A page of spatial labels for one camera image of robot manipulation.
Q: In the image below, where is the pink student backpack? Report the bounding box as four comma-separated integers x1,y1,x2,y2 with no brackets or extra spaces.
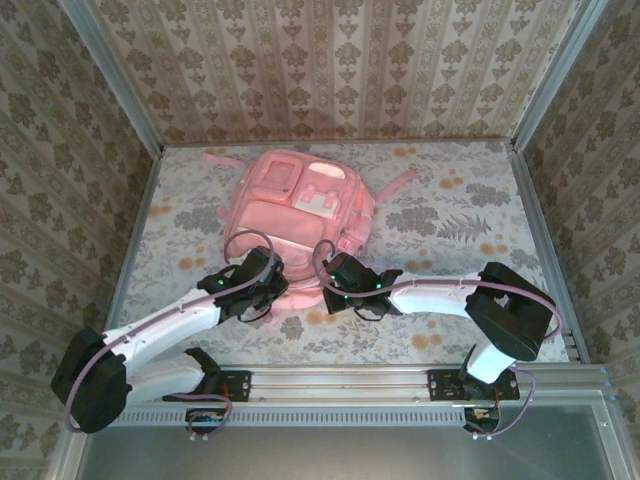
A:
198,148,420,312

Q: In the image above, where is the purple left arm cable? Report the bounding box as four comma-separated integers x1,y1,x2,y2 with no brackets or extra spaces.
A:
64,229,276,441

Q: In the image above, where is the aluminium table side rail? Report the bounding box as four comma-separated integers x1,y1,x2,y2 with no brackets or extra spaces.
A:
508,139,587,364
94,143,165,366

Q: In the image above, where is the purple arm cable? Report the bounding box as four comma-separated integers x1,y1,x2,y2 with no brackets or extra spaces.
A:
64,229,276,441
310,239,559,441

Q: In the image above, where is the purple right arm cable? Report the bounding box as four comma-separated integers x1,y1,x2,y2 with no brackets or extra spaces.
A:
310,239,559,441

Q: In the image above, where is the grey metal panel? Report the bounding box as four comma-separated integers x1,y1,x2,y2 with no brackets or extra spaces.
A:
74,424,617,480

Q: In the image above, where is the black wire connector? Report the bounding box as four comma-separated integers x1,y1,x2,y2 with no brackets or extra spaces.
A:
462,405,503,442
185,407,227,444

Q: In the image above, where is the floral table cover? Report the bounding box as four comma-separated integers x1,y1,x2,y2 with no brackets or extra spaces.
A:
106,139,572,367

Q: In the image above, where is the aluminium corner post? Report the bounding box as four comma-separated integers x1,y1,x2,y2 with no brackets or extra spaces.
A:
509,0,609,151
55,0,166,154

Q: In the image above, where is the grey slotted cable duct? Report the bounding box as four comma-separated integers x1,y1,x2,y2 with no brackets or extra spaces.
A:
89,405,474,427

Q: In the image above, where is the aluminium frame rail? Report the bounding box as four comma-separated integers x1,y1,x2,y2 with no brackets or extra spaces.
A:
73,363,612,401

